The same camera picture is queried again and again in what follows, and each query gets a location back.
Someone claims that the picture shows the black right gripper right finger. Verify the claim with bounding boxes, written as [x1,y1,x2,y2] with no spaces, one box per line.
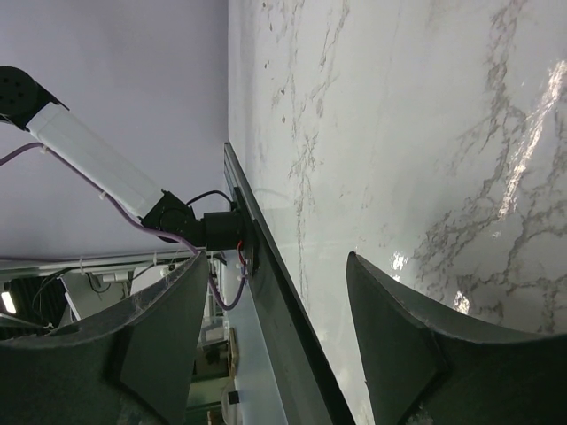
[346,253,566,424]

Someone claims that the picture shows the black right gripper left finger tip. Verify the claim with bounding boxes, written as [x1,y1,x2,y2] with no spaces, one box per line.
[1,253,208,424]

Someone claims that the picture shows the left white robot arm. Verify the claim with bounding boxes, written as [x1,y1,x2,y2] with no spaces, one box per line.
[1,66,244,251]

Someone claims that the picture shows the aluminium extrusion rails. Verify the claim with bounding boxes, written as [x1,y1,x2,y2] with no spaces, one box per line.
[0,250,196,278]

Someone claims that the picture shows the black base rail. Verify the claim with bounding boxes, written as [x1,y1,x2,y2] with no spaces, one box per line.
[224,143,354,424]

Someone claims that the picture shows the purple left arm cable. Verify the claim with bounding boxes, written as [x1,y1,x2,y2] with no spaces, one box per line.
[0,142,247,311]

